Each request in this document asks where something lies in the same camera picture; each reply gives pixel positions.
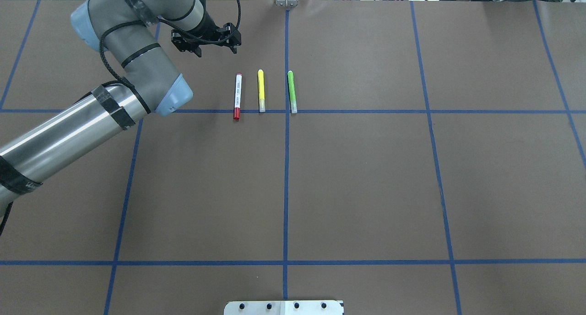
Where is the red capped white marker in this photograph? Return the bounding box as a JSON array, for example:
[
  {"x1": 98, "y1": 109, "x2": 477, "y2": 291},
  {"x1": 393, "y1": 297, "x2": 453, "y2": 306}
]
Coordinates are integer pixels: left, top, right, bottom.
[{"x1": 233, "y1": 72, "x2": 243, "y2": 121}]

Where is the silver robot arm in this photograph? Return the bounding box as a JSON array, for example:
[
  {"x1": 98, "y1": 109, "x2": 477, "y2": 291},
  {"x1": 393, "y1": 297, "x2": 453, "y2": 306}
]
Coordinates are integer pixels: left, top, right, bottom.
[{"x1": 1, "y1": 0, "x2": 219, "y2": 227}]

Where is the green highlighter pen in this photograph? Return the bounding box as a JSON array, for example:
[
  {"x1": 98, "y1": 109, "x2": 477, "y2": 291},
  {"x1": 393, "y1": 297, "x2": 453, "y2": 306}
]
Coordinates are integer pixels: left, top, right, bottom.
[{"x1": 287, "y1": 71, "x2": 298, "y2": 114}]

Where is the yellow highlighter pen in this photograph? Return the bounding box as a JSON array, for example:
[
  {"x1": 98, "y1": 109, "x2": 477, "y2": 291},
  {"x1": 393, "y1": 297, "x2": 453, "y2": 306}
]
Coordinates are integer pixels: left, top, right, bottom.
[{"x1": 257, "y1": 69, "x2": 266, "y2": 113}]

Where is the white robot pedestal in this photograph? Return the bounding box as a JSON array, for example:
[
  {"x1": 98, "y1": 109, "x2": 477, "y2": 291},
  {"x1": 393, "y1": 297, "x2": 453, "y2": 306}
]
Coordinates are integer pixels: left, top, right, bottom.
[{"x1": 223, "y1": 300, "x2": 345, "y2": 315}]

